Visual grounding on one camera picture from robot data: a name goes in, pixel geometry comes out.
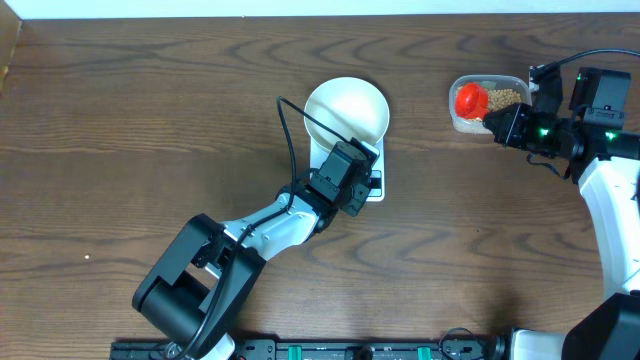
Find red measuring scoop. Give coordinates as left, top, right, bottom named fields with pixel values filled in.
left=454, top=83, right=489, bottom=121

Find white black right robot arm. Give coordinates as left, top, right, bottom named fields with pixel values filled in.
left=483, top=63, right=639, bottom=359

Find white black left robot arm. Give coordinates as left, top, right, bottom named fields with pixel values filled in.
left=132, top=139, right=383, bottom=359

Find white digital kitchen scale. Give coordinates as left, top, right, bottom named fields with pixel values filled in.
left=310, top=139, right=385, bottom=202

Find white round bowl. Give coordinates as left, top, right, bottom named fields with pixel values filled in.
left=304, top=77, right=390, bottom=145

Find yellow soybeans in container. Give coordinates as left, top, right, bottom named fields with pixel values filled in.
left=485, top=88, right=522, bottom=113

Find clear plastic bean container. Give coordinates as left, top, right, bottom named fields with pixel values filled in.
left=448, top=75, right=532, bottom=134

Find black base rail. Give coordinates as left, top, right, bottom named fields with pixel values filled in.
left=109, top=337, right=511, bottom=360

